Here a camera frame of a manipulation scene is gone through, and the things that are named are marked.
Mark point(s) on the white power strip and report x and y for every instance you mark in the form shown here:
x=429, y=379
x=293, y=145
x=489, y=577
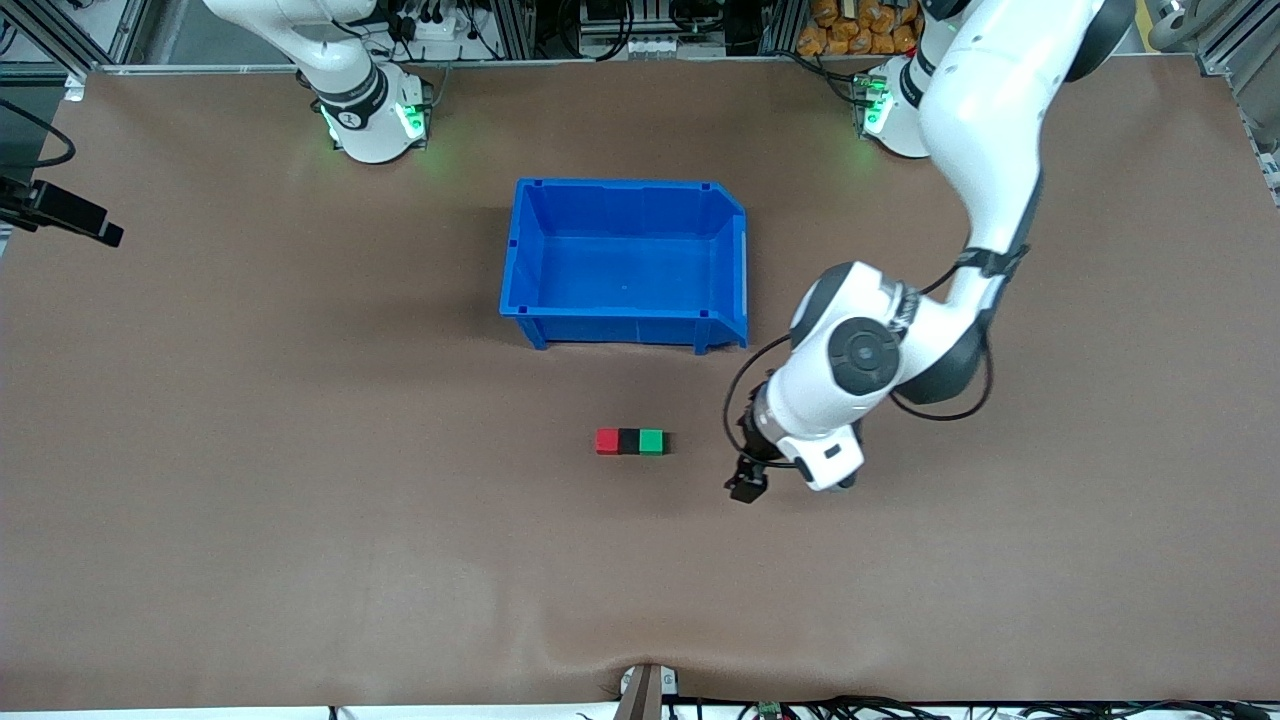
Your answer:
x=435, y=28

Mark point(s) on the white terminal block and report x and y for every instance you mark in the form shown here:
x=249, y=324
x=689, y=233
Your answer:
x=670, y=47

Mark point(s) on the blue plastic storage bin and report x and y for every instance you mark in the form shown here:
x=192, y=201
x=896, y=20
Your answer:
x=625, y=265

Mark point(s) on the aluminium frame post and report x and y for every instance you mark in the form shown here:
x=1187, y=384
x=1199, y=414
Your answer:
x=510, y=25

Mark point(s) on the green cube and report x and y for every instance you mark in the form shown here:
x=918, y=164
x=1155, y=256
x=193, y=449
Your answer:
x=652, y=442

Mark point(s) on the black cube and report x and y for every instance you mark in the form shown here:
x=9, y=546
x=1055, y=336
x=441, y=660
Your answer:
x=629, y=442

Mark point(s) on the red cube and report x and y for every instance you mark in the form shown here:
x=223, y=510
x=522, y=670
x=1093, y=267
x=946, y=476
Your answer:
x=607, y=442

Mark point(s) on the aluminium frame rail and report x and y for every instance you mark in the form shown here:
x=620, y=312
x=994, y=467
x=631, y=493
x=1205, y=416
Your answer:
x=1240, y=50

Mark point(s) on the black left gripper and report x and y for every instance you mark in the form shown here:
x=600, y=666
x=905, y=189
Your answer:
x=751, y=445

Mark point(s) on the green connector plug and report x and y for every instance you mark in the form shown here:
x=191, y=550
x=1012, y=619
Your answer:
x=770, y=710

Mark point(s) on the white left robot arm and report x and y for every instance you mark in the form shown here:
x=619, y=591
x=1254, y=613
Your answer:
x=990, y=100

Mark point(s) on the orange snack packs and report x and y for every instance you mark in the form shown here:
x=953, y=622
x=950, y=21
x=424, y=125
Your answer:
x=850, y=30

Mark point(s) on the metal table clamp bracket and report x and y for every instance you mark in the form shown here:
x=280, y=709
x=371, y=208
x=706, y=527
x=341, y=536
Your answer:
x=645, y=692

